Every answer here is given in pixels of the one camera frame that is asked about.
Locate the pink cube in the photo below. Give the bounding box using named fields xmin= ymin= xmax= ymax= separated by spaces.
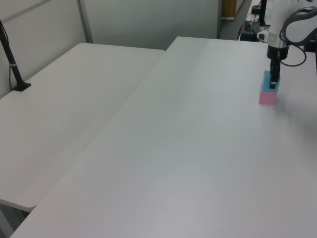
xmin=259 ymin=84 xmax=278 ymax=105

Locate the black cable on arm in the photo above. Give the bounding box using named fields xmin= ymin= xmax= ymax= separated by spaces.
xmin=279 ymin=28 xmax=307 ymax=67

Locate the black monitor stand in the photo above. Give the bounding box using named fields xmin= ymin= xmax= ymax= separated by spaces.
xmin=258 ymin=0 xmax=271 ymax=26

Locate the black camera stand pole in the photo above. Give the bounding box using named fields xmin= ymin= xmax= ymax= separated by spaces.
xmin=0 ymin=19 xmax=32 ymax=93

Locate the small circuit board with wires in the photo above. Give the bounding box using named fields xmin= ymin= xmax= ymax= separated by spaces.
xmin=244 ymin=20 xmax=260 ymax=34

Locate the thin black cable on pole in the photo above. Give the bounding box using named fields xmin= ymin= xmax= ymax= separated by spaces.
xmin=0 ymin=23 xmax=15 ymax=90

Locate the small black box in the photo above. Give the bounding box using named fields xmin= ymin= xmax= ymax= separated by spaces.
xmin=241 ymin=32 xmax=259 ymax=42

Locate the grey metal partition post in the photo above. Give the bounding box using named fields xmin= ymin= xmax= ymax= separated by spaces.
xmin=76 ymin=0 xmax=94 ymax=44

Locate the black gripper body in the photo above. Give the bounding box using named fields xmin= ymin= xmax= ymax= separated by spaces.
xmin=266 ymin=44 xmax=289 ymax=61

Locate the grey partition edge post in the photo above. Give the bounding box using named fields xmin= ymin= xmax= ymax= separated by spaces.
xmin=216 ymin=0 xmax=223 ymax=40

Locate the blue cube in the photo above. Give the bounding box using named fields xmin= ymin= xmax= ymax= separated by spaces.
xmin=262 ymin=70 xmax=281 ymax=93

